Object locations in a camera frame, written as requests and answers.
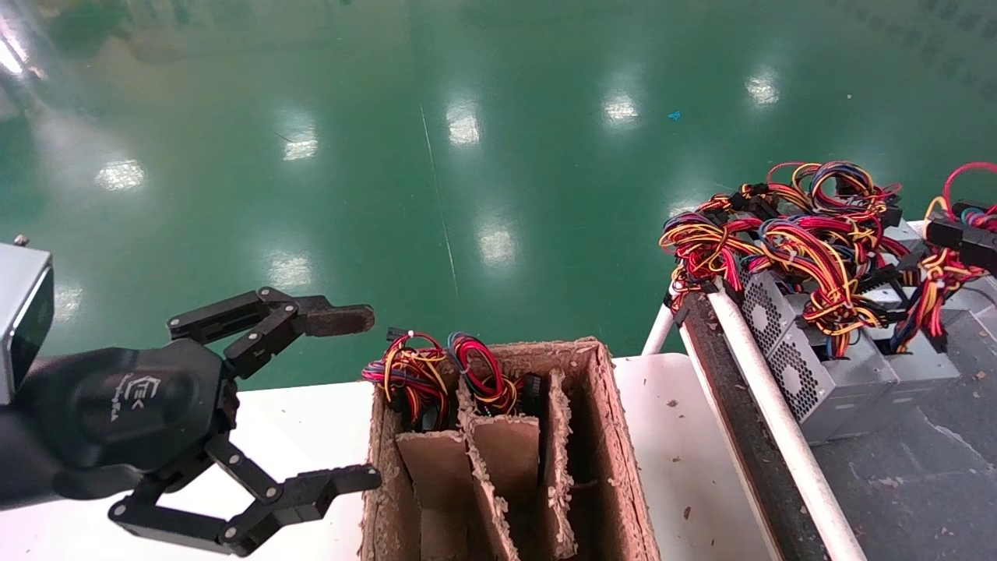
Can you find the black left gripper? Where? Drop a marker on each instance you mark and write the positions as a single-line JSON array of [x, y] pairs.
[[117, 413]]

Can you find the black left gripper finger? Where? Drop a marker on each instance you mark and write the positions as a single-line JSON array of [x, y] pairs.
[[343, 319]]

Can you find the short cardboard cross panel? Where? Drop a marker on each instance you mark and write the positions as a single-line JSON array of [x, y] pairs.
[[436, 483], [506, 452]]

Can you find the long cardboard divider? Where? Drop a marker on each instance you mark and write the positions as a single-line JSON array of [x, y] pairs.
[[557, 467], [479, 475]]

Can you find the brown cardboard box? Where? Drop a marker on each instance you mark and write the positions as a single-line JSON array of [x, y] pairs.
[[615, 436]]

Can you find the dark grey conveyor belt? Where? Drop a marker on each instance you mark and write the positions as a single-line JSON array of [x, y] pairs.
[[935, 483]]

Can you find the short white frame tube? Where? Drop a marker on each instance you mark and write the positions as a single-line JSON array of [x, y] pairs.
[[658, 331]]

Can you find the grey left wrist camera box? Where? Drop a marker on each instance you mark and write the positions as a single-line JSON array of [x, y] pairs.
[[15, 312]]

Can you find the white horizontal frame tube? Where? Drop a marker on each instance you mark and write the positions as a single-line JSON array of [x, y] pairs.
[[917, 230]]

